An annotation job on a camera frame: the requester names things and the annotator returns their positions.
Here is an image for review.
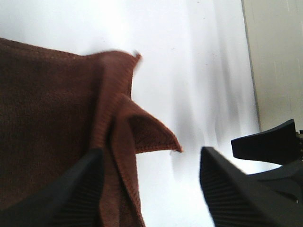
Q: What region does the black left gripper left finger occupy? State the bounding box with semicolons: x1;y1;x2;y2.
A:
0;148;104;227

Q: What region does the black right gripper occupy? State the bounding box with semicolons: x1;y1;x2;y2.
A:
231;119;303;204

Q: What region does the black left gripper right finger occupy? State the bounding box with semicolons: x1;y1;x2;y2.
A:
199;147;303;227

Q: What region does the brown towel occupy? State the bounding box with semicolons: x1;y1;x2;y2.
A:
0;39;181;227

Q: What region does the beige storage bin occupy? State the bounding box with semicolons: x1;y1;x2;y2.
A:
242;0;303;131

